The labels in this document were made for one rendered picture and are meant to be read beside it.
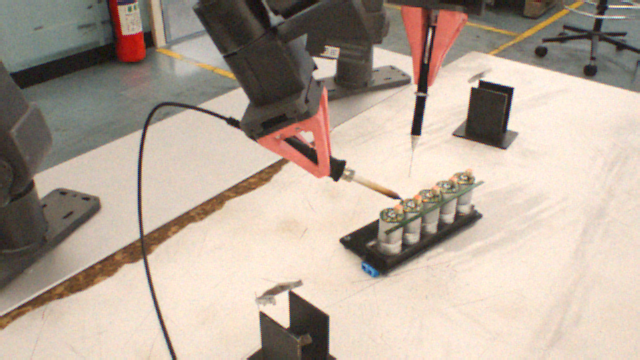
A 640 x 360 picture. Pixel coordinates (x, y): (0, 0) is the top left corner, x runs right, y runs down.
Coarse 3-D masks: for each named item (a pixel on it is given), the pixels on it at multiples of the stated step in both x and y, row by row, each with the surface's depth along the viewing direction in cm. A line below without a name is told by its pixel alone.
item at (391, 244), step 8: (392, 216) 60; (384, 224) 60; (392, 224) 60; (400, 232) 61; (384, 240) 61; (392, 240) 61; (400, 240) 61; (384, 248) 61; (392, 248) 61; (400, 248) 62
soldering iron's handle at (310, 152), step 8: (232, 120) 59; (240, 128) 59; (288, 144) 59; (296, 144) 60; (304, 144) 60; (304, 152) 60; (312, 152) 60; (312, 160) 60; (336, 160) 61; (344, 160) 61; (336, 168) 60; (344, 168) 60; (328, 176) 61; (336, 176) 60
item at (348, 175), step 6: (348, 168) 61; (342, 174) 61; (348, 174) 61; (354, 174) 61; (348, 180) 61; (354, 180) 61; (360, 180) 61; (366, 180) 61; (366, 186) 62; (372, 186) 62; (378, 186) 62; (378, 192) 62; (384, 192) 62; (390, 192) 62; (396, 198) 62
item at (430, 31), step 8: (432, 32) 58; (432, 40) 58; (424, 48) 59; (432, 48) 59; (424, 56) 59; (424, 64) 59; (424, 72) 59; (424, 80) 59; (424, 88) 59; (416, 96) 60; (424, 96) 60; (416, 104) 60; (424, 104) 60; (416, 112) 60; (416, 120) 60; (416, 128) 60
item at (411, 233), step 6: (408, 204) 62; (408, 216) 61; (414, 222) 62; (420, 222) 62; (408, 228) 62; (414, 228) 62; (420, 228) 63; (408, 234) 62; (414, 234) 62; (402, 240) 63; (408, 240) 63; (414, 240) 63
